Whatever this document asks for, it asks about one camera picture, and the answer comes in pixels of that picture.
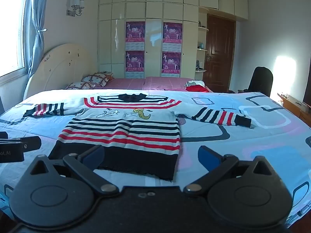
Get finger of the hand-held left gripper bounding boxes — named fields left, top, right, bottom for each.
left=15, top=136, right=42, bottom=154

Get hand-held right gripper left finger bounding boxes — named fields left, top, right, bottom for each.
left=29, top=145, right=120, bottom=196

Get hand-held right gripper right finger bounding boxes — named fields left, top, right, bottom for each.
left=183, top=146, right=280, bottom=196

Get striped knit sweater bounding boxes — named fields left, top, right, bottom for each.
left=23, top=93, right=252, bottom=181

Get red and white clothes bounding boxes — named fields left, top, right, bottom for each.
left=184, top=80, right=210, bottom=93

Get light blue patterned blanket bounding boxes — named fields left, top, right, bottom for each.
left=0, top=89, right=311, bottom=226

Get cream curved headboard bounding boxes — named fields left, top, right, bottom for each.
left=25, top=44, right=98, bottom=99

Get pink bedsheet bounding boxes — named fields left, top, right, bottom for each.
left=103, top=76, right=214, bottom=93

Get black chair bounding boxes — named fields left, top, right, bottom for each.
left=237, top=66, right=273, bottom=98

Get wooden cabinet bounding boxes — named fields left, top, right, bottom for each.
left=277, top=92, right=311, bottom=127

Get brown wooden door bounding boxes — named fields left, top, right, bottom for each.
left=205, top=14, right=237, bottom=93

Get corner shelf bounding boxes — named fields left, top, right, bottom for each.
left=195, top=21, right=209, bottom=73

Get blue curtain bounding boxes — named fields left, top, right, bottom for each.
left=27, top=0, right=52, bottom=77

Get window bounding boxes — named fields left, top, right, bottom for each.
left=0, top=0, right=31, bottom=78

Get cream wardrobe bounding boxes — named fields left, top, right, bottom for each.
left=98, top=0, right=249, bottom=79

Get purple wall poster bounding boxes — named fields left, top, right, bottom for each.
left=162, top=22, right=183, bottom=43
left=125, top=21, right=146, bottom=42
left=125, top=50, right=145, bottom=72
left=162, top=51, right=182, bottom=74

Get wall lamp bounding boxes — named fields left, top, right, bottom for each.
left=66, top=0, right=85, bottom=17

